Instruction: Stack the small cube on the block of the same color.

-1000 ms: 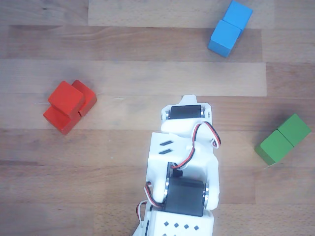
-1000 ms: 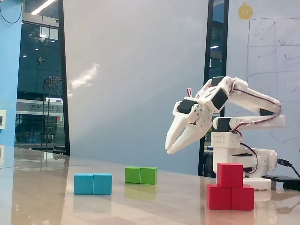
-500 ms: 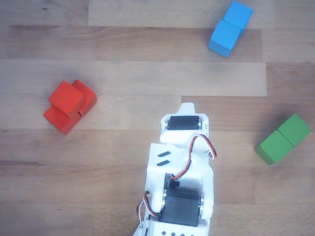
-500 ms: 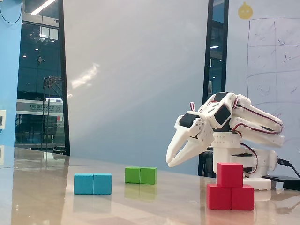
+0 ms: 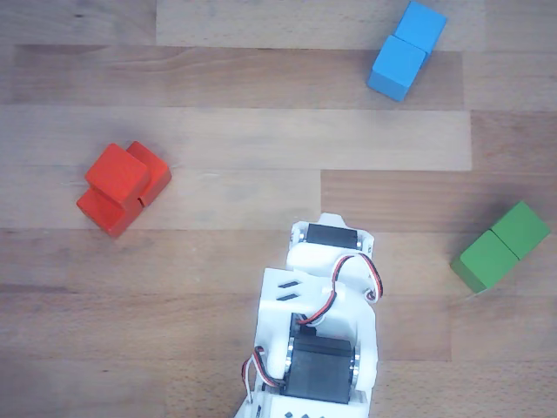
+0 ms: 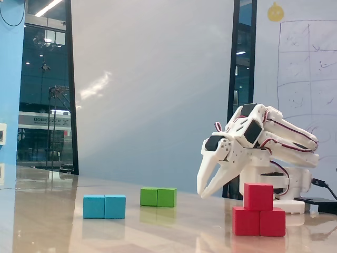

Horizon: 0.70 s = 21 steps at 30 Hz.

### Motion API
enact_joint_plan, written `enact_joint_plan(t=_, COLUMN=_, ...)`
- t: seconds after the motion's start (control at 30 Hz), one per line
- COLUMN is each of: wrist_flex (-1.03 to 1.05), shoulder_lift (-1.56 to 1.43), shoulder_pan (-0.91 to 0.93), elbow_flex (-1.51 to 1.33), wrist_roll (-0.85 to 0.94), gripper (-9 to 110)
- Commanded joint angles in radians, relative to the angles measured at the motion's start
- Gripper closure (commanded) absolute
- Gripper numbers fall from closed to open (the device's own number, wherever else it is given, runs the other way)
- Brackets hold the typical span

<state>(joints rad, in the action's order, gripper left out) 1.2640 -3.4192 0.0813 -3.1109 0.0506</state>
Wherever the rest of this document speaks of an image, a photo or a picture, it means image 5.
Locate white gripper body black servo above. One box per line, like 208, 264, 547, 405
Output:
285, 220, 376, 284

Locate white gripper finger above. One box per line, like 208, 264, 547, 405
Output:
319, 212, 350, 228

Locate red wooden cube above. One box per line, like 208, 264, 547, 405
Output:
76, 186, 144, 239
84, 142, 151, 210
128, 140, 173, 208

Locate white robot arm with base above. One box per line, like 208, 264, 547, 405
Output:
230, 266, 382, 418

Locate green wooden cube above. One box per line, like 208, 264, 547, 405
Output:
449, 229, 522, 295
491, 199, 552, 262

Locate blue wooden cube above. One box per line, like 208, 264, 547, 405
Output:
366, 34, 428, 104
393, 0, 448, 71

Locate red black servo wire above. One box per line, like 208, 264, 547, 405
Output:
239, 346, 282, 404
299, 254, 385, 327

